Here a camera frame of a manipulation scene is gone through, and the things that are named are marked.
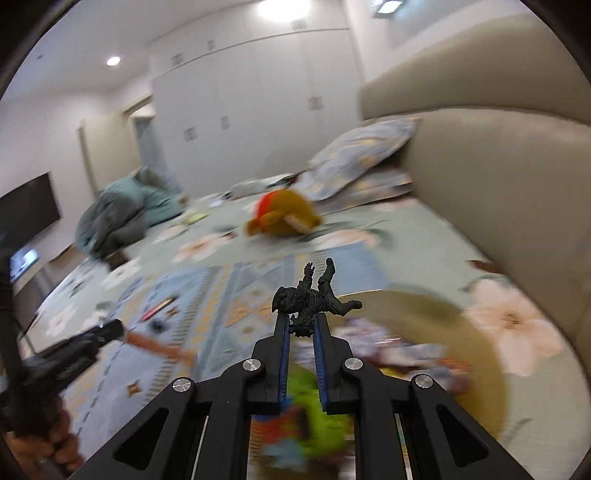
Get green plastic toy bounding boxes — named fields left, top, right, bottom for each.
left=287, top=366, right=353, bottom=460

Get dark brown cloth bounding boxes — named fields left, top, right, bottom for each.
left=105, top=251, right=129, bottom=272

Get person's hand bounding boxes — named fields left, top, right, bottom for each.
left=3, top=398, right=85, bottom=479

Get round yellow woven tray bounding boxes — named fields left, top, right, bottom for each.
left=248, top=289, right=509, bottom=480

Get lower patterned pillow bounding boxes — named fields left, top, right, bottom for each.
left=293, top=167, right=414, bottom=215

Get upper patterned pillow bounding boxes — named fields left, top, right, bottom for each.
left=308, top=116, right=422, bottom=187

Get beige padded headboard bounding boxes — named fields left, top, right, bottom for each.
left=359, top=13, right=590, bottom=361

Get small items by pillows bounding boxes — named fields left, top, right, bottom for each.
left=181, top=172, right=297, bottom=227

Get orange snack packets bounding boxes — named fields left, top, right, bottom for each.
left=249, top=405, right=310, bottom=472

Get black action figure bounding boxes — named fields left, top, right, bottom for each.
left=271, top=258, right=363, bottom=337

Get colourful snack packet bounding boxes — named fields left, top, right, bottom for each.
left=329, top=318, right=471, bottom=395

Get blue patterned blanket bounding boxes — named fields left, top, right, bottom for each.
left=65, top=242, right=387, bottom=457

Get patterned pillow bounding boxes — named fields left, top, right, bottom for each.
left=293, top=167, right=414, bottom=215
left=308, top=116, right=422, bottom=187

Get grey green crumpled duvet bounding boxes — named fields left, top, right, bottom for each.
left=75, top=167, right=187, bottom=261

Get brown plush toy red hat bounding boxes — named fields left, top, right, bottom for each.
left=245, top=188, right=322, bottom=237

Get pink tan tube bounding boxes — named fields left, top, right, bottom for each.
left=124, top=330, right=197, bottom=367

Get white wardrobe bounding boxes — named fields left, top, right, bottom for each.
left=153, top=29, right=360, bottom=197

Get black wall television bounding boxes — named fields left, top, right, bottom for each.
left=0, top=172, right=61, bottom=251

